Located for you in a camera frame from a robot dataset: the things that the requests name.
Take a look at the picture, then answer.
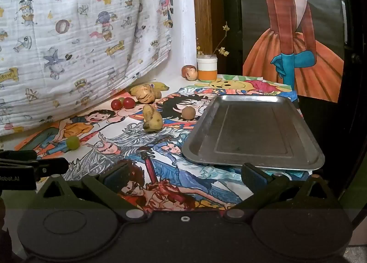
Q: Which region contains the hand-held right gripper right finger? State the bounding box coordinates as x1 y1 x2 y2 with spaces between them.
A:
224 163 342 219

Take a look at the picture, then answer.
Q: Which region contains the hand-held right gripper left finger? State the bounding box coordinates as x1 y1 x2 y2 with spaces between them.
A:
34 163 147 220

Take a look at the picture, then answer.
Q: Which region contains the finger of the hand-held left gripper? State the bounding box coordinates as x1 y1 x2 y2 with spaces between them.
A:
32 158 70 180
0 150 38 162

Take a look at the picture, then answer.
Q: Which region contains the metal tray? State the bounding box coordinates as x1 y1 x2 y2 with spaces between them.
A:
181 94 326 171

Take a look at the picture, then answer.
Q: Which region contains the striped pepino melon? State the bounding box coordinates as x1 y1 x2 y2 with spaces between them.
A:
135 84 158 103

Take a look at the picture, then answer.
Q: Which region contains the round brown fruit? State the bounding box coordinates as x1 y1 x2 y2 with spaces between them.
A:
181 107 196 121

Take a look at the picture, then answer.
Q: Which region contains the anime printed cloth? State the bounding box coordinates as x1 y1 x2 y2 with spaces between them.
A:
13 85 313 212

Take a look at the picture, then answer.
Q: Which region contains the cartoon bear drawing sheet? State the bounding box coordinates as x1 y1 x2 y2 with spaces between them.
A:
195 75 296 100

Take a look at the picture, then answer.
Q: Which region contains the white and orange jar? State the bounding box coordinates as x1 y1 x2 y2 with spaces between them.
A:
197 54 218 81

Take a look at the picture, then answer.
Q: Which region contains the dried yellow flower twig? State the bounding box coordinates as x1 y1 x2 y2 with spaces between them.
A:
196 22 230 57

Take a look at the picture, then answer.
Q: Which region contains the white cartoon printed blanket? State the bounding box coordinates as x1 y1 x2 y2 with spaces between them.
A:
0 0 174 137

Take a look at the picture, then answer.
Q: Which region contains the wall poster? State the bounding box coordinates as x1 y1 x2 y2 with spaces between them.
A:
239 0 349 101

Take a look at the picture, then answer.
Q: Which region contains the wooden door frame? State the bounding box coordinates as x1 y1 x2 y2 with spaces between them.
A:
192 0 214 60

